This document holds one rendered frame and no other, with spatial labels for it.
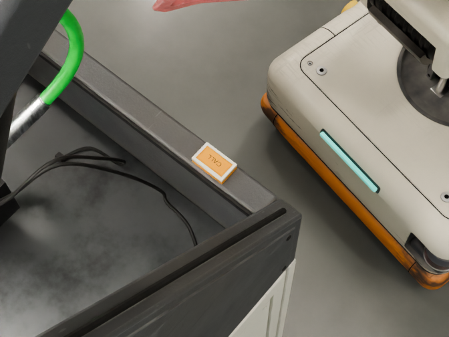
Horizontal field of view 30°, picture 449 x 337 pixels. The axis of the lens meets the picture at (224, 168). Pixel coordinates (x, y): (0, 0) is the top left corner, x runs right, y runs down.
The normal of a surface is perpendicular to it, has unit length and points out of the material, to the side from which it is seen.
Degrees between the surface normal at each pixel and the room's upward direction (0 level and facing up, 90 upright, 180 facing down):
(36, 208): 0
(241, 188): 0
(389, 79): 0
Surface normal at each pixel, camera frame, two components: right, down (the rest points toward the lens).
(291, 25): -0.01, -0.44
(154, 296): 0.43, -0.79
